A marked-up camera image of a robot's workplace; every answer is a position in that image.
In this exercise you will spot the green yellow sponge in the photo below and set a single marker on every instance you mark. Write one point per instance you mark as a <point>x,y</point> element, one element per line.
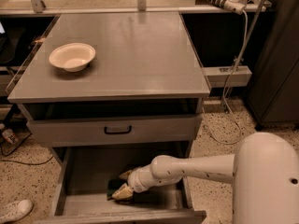
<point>112,186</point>

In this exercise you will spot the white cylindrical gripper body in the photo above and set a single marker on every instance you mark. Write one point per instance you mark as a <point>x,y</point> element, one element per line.
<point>135,180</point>

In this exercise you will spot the dark side cabinet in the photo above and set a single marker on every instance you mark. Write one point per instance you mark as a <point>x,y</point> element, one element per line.
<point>273,95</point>

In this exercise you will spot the black drawer handle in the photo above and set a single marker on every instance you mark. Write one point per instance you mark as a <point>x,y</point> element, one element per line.
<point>117,130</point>

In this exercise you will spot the white power strip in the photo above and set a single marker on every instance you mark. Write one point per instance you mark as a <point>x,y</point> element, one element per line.
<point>230,5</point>

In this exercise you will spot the metal shelf frame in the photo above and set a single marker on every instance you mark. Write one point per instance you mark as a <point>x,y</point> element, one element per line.
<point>102,3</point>

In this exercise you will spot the open grey middle drawer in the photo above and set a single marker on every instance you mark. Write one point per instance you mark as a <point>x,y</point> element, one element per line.
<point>81,195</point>

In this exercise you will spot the small bottle on floor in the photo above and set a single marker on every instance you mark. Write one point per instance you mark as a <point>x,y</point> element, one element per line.
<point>8,134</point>

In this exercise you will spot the grey top drawer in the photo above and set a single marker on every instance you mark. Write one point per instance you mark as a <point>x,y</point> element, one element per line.
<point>90,132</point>

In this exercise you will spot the white paper bowl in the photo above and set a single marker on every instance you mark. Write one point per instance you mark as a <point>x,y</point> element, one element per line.
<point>72,57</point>

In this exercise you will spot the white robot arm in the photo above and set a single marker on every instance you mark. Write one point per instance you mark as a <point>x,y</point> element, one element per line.
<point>264,173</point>

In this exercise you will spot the white sneaker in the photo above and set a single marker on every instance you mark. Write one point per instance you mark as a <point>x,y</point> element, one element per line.
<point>15,211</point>

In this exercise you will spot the grey metal rail beam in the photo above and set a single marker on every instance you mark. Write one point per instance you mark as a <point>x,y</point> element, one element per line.
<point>219,77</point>

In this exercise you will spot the grey metal drawer cabinet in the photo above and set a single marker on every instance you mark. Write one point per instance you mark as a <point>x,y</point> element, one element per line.
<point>144,66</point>

